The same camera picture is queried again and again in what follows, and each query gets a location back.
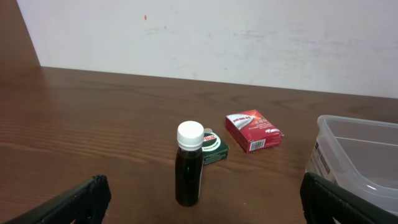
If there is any green round-label box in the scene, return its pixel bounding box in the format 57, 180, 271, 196
202, 128, 229, 165

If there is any red small box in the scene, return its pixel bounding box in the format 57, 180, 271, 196
225, 110, 283, 153

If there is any clear plastic container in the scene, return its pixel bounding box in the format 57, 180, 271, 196
305, 115, 397, 215

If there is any dark bottle white cap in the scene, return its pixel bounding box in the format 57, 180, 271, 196
175, 121, 204, 207

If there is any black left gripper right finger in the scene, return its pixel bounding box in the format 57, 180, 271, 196
300, 172, 397, 224

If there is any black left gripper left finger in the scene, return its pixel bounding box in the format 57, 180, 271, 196
6, 175, 111, 224

